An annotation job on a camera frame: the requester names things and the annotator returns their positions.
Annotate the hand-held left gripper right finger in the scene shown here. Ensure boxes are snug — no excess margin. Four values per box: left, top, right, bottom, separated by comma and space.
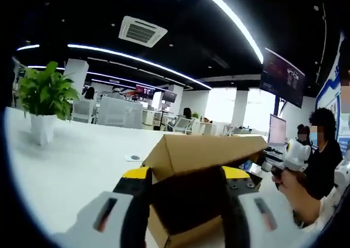
221, 165, 315, 248

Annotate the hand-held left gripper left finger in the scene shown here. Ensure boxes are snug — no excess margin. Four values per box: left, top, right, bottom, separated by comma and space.
51, 165, 153, 248

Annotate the brown cardboard shoe box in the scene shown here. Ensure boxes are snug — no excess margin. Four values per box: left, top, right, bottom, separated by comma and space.
141, 134, 269, 248

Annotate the person's right hand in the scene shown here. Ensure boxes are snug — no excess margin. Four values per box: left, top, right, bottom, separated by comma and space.
272, 170, 309, 197

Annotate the desk monitor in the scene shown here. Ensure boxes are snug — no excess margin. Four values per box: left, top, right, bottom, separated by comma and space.
268, 113, 288, 146

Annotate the white chest device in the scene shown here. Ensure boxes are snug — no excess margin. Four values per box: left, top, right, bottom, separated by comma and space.
332, 160, 350, 190

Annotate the large hanging dark screen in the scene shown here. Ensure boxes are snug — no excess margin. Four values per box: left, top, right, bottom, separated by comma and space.
259, 47, 306, 108

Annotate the white office chair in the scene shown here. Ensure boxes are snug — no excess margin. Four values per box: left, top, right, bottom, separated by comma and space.
173, 116, 196, 135

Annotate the white perforated panel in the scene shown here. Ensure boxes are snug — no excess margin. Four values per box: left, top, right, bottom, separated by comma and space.
97, 96, 144, 130

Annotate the potted green plant white pot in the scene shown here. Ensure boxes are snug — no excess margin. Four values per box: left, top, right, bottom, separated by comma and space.
15, 61, 80, 147

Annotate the white square column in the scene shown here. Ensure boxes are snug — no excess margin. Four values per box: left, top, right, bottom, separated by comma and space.
63, 58, 90, 96

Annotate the long curved ceiling light strip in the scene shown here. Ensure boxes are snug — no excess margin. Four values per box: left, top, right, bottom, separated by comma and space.
192, 0, 265, 65

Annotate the thin ceiling light strip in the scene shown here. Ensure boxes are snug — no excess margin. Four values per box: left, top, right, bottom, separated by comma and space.
67, 43, 213, 90

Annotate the ceiling air conditioner vent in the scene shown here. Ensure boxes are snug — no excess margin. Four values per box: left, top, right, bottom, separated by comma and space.
118, 15, 168, 49

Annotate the wall screen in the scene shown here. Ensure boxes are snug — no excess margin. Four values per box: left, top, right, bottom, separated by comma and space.
136, 85, 156, 99
161, 90, 178, 102

